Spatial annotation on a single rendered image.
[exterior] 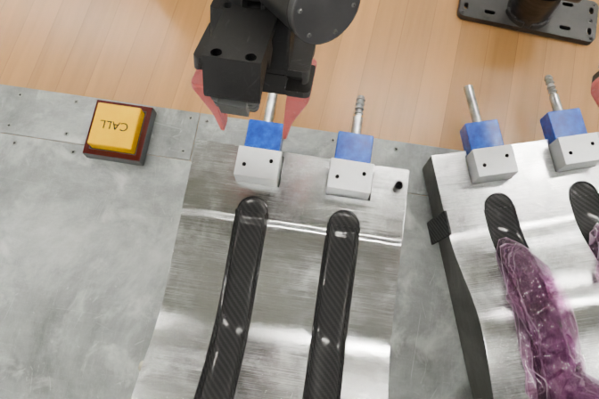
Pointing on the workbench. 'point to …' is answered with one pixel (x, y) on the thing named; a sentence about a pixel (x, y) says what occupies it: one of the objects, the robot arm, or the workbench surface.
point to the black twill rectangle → (438, 227)
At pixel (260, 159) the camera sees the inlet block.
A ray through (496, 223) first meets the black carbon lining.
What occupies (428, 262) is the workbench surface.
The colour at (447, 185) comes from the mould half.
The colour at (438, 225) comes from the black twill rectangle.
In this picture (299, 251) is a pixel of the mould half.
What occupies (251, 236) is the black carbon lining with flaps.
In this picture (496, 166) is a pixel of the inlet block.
